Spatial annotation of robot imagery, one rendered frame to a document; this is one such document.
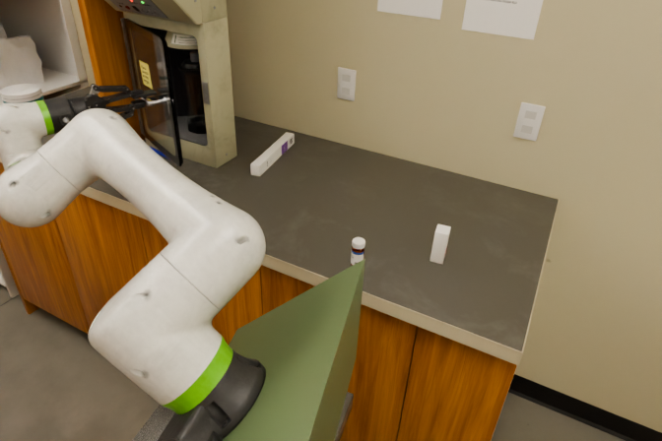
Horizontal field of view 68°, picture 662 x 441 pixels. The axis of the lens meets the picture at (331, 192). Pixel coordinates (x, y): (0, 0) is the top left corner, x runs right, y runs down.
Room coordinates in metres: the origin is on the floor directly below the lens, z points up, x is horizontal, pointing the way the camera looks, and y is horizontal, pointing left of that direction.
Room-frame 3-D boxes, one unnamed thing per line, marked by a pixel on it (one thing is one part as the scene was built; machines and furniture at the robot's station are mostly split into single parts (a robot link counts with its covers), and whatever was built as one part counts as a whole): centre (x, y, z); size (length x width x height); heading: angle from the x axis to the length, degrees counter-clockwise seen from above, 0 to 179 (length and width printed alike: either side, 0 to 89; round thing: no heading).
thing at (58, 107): (1.22, 0.74, 1.20); 0.12 x 0.06 x 0.09; 41
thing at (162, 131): (1.45, 0.57, 1.19); 0.30 x 0.01 x 0.40; 40
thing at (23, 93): (1.70, 1.15, 1.02); 0.13 x 0.13 x 0.15
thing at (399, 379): (1.48, 0.34, 0.45); 2.05 x 0.67 x 0.90; 63
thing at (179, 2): (1.45, 0.55, 1.46); 0.32 x 0.12 x 0.10; 63
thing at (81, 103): (1.28, 0.69, 1.20); 0.09 x 0.07 x 0.08; 131
